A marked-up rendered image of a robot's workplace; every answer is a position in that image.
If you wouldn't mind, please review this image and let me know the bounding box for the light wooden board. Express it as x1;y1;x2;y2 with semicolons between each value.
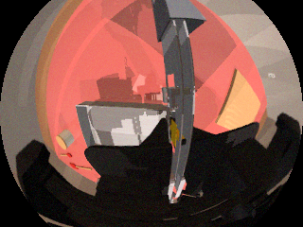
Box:
216;69;260;130

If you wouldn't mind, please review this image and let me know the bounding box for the grey cylinder with orange top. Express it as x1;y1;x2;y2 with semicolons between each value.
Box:
56;130;75;150

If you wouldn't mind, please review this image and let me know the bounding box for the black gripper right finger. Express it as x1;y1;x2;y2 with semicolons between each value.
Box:
183;122;258;196

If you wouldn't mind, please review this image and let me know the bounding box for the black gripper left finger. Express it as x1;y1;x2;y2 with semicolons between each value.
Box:
84;117;173;196

